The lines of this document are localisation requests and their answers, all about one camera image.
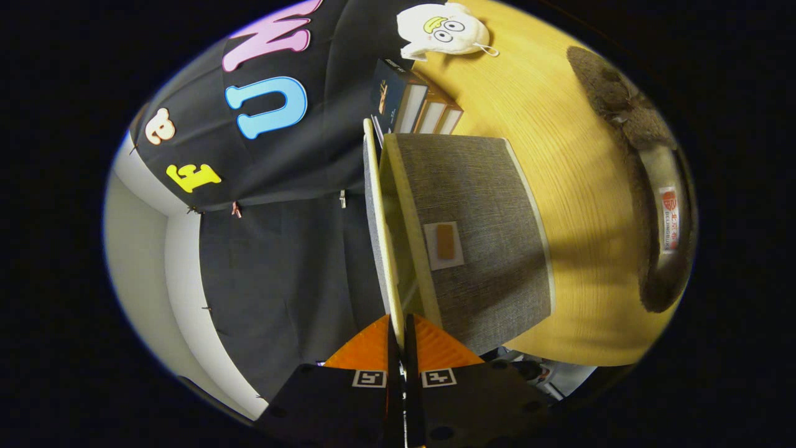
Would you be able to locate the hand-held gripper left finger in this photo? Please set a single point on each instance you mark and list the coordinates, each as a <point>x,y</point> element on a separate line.
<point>336,404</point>

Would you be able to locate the small metal clip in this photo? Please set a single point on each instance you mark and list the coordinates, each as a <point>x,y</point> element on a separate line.
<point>342,199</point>

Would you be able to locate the copper clip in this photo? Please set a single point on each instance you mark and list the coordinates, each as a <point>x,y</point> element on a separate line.
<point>236,210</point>

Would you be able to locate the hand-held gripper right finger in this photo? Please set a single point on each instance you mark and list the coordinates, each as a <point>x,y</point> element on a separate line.
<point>472,404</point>

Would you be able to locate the brown cover book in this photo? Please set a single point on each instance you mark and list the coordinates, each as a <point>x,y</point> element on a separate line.
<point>432,112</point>
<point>453,121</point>

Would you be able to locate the grey fabric storage box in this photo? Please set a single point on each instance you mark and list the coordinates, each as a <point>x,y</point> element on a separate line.
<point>479,205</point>

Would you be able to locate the dark blue book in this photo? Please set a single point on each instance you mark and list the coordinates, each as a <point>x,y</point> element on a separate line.
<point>388,93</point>

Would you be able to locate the brown fuzzy shoe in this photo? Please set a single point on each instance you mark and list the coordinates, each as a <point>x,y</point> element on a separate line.
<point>634,124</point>

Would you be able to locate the white plush toy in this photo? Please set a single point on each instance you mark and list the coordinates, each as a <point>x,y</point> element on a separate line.
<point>441,31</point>

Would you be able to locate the black backdrop cloth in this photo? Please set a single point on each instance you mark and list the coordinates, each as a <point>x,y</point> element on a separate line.
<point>273,261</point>

